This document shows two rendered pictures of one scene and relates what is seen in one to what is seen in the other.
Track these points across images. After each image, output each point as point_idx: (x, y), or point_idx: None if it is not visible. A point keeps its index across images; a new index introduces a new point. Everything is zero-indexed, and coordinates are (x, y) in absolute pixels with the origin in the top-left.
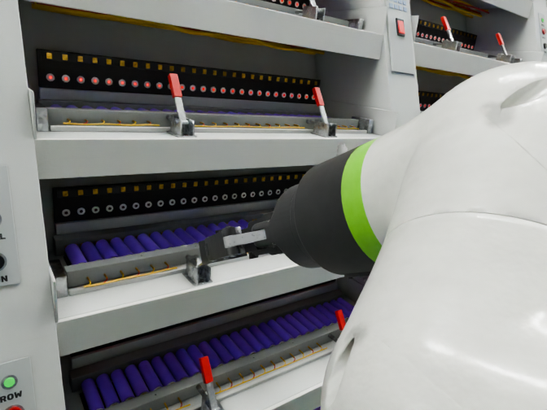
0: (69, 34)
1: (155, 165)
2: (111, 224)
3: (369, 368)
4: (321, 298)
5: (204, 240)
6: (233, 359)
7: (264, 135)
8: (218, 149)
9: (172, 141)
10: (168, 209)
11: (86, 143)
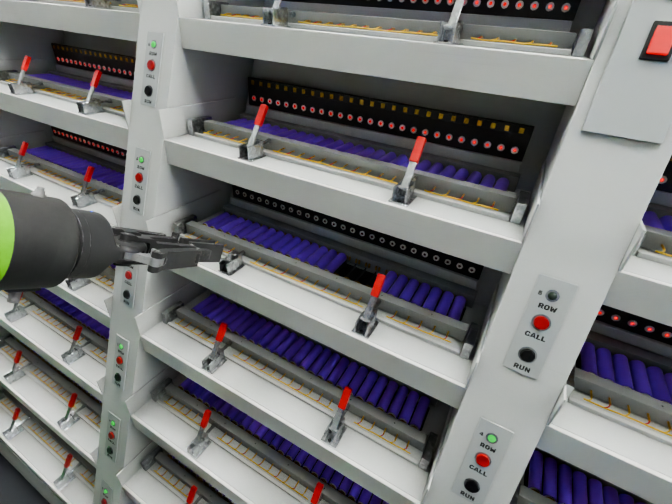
0: (286, 64)
1: (220, 175)
2: (258, 210)
3: None
4: None
5: (204, 239)
6: (269, 348)
7: (323, 177)
8: (262, 176)
9: (229, 160)
10: (296, 216)
11: (184, 148)
